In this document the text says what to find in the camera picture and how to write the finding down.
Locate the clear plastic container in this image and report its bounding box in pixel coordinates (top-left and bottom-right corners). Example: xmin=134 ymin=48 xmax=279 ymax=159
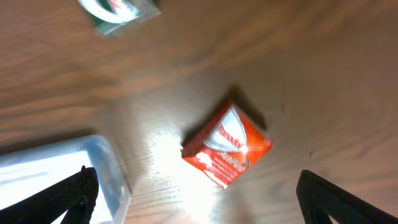
xmin=1 ymin=135 xmax=131 ymax=223

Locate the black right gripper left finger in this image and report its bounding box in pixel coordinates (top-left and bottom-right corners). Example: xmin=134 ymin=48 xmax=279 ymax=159
xmin=1 ymin=166 xmax=99 ymax=224

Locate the red Panadol box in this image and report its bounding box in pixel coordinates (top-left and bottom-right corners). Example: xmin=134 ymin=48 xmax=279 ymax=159
xmin=182 ymin=101 xmax=273 ymax=189

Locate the green square box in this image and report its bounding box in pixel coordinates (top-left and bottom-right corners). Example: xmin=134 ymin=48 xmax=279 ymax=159
xmin=78 ymin=0 xmax=160 ymax=36

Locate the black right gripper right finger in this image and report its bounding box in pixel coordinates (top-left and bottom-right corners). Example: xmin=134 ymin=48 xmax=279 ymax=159
xmin=296 ymin=170 xmax=397 ymax=224

